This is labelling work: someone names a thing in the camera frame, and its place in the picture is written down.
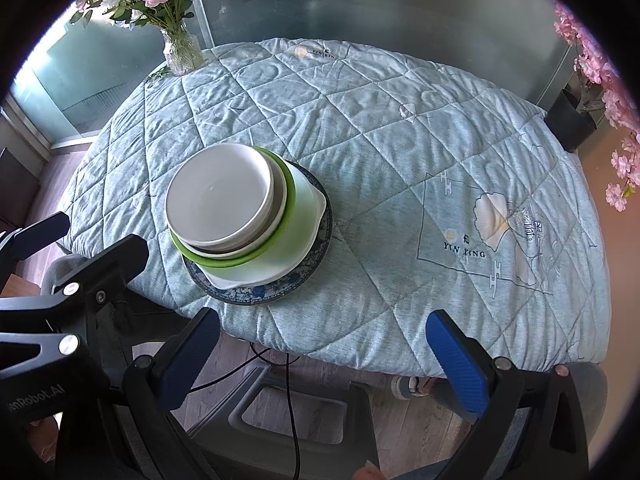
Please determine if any black cable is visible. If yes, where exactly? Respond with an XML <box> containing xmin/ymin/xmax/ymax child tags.
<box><xmin>192</xmin><ymin>342</ymin><xmax>301</xmax><ymax>480</ymax></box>

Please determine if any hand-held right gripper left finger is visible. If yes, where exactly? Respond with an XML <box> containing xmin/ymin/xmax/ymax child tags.
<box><xmin>60</xmin><ymin>306</ymin><xmax>222</xmax><ymax>480</ymax></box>

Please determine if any light blue quilted blanket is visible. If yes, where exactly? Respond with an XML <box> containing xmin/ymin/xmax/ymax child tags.
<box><xmin>59</xmin><ymin>37</ymin><xmax>608</xmax><ymax>378</ymax></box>

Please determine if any pink cherry blossom plant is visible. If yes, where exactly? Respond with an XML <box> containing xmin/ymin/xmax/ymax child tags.
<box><xmin>552</xmin><ymin>0</ymin><xmax>640</xmax><ymax>212</ymax></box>

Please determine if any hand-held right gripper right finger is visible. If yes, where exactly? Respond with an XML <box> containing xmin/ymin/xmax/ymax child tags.
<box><xmin>425</xmin><ymin>309</ymin><xmax>591</xmax><ymax>480</ymax></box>

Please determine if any small white bowl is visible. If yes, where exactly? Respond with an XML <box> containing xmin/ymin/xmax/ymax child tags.
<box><xmin>165</xmin><ymin>142</ymin><xmax>289</xmax><ymax>252</ymax></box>

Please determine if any green bowl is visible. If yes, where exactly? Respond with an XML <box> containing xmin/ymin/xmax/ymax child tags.
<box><xmin>169</xmin><ymin>145</ymin><xmax>299</xmax><ymax>269</ymax></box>

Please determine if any clear glass vase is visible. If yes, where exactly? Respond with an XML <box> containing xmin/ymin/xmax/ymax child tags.
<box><xmin>160</xmin><ymin>27</ymin><xmax>206</xmax><ymax>77</ymax></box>

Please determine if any large white bowl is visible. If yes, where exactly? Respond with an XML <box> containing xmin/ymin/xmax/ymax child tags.
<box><xmin>171</xmin><ymin>160</ymin><xmax>296</xmax><ymax>262</ymax></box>

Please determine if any blue and white patterned plate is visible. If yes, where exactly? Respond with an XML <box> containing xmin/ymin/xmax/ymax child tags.
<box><xmin>181</xmin><ymin>160</ymin><xmax>334</xmax><ymax>307</ymax></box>

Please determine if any person's grey shoe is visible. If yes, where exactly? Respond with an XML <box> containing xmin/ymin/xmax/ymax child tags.
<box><xmin>392</xmin><ymin>374</ymin><xmax>433</xmax><ymax>400</ymax></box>

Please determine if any black plant pot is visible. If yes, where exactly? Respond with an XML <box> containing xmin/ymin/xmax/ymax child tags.
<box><xmin>544</xmin><ymin>87</ymin><xmax>598</xmax><ymax>153</ymax></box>

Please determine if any grey chair base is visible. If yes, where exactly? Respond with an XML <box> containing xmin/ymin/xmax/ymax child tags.
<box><xmin>192</xmin><ymin>365</ymin><xmax>381</xmax><ymax>480</ymax></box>

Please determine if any grey upholstered chair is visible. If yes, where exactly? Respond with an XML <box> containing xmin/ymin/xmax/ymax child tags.
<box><xmin>565</xmin><ymin>360</ymin><xmax>608</xmax><ymax>441</ymax></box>

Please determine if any dark wooden furniture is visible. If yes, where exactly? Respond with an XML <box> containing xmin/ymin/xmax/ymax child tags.
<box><xmin>0</xmin><ymin>147</ymin><xmax>41</xmax><ymax>231</ymax></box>

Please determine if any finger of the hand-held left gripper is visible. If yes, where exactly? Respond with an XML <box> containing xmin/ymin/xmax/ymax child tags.
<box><xmin>0</xmin><ymin>234</ymin><xmax>150</xmax><ymax>376</ymax></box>
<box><xmin>0</xmin><ymin>211</ymin><xmax>71</xmax><ymax>273</ymax></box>

